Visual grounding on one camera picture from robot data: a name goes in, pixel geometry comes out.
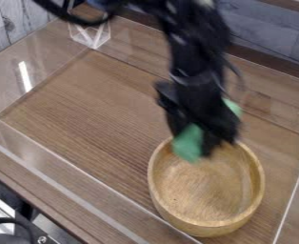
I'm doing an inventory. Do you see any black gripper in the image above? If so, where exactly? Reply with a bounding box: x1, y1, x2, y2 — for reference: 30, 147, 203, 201
154, 71, 235, 157

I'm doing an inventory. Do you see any green rectangular block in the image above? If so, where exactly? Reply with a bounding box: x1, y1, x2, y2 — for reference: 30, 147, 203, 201
171, 98, 241, 163

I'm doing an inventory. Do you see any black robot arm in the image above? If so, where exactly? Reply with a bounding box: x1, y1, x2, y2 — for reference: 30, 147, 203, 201
33, 0, 239, 162

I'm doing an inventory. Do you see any wooden bowl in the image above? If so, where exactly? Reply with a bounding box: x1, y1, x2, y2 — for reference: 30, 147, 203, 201
147, 139, 265, 237

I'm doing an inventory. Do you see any clear acrylic enclosure wall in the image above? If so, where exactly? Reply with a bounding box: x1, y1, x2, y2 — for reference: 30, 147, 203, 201
0, 17, 299, 244

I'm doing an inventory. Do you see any clear acrylic corner bracket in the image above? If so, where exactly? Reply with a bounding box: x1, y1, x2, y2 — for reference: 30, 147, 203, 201
67, 22, 110, 50

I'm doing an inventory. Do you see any black metal table bracket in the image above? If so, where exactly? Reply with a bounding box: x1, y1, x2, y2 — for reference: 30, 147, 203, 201
13, 213, 57, 244

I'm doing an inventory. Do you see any black cable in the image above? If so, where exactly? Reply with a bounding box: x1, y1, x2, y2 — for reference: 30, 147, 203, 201
0, 217, 38, 244

